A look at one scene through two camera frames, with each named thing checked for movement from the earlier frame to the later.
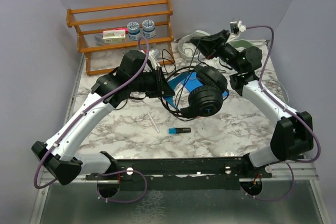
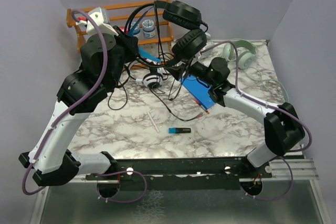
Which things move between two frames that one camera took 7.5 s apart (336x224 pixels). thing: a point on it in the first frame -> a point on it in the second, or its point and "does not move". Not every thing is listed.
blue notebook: x=192 y=82 -> x=199 y=89
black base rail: x=192 y=174 does not move
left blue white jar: x=134 y=31 does not move
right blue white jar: x=148 y=28 does not move
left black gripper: x=161 y=87 -> x=129 y=42
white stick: x=153 y=121 does not move
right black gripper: x=208 y=44 -> x=177 y=72
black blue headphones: x=199 y=93 -> x=186 y=15
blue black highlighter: x=173 y=131 does not move
